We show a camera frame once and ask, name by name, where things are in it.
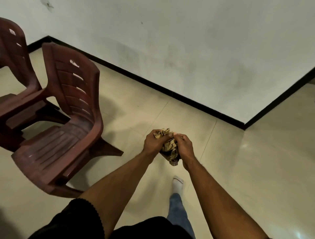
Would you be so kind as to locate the black skirting board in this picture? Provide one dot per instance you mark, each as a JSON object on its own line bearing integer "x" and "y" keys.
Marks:
{"x": 172, "y": 93}

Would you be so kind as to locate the maroon plastic chair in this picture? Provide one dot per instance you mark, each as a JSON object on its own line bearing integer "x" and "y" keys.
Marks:
{"x": 17, "y": 86}
{"x": 64, "y": 123}

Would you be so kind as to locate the brown paper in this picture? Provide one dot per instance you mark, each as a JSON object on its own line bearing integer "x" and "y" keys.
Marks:
{"x": 168, "y": 145}

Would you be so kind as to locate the person's left hand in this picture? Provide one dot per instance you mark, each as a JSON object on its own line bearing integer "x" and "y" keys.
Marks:
{"x": 153, "y": 142}

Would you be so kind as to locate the person's right forearm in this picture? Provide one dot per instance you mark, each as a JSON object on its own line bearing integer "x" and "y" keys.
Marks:
{"x": 221, "y": 204}

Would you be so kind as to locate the person's white sock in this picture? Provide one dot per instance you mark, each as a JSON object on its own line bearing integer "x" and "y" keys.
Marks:
{"x": 177, "y": 184}

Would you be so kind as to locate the person's black shirt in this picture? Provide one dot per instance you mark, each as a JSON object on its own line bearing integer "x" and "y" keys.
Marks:
{"x": 86, "y": 221}

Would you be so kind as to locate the person's left fingers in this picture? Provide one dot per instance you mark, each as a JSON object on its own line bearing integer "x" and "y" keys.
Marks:
{"x": 166, "y": 136}

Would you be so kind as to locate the person's blue jeans leg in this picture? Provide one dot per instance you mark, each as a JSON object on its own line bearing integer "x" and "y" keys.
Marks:
{"x": 178, "y": 214}

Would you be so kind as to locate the person's left forearm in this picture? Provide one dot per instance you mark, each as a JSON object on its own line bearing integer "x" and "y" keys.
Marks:
{"x": 118, "y": 187}

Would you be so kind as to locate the person's right thumb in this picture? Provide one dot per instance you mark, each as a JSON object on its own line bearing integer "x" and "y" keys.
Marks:
{"x": 177, "y": 135}

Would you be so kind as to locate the person's right hand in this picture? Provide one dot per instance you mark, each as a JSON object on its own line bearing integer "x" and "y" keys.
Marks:
{"x": 185, "y": 147}

